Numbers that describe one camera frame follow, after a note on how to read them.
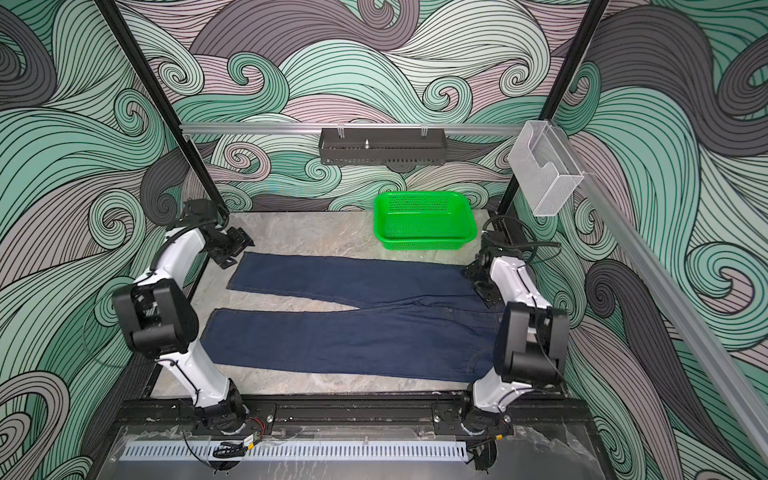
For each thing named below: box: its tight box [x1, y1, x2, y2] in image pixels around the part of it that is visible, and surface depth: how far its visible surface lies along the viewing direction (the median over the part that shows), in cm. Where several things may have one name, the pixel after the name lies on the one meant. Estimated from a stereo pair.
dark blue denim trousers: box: [200, 252, 498, 381], surface depth 92 cm
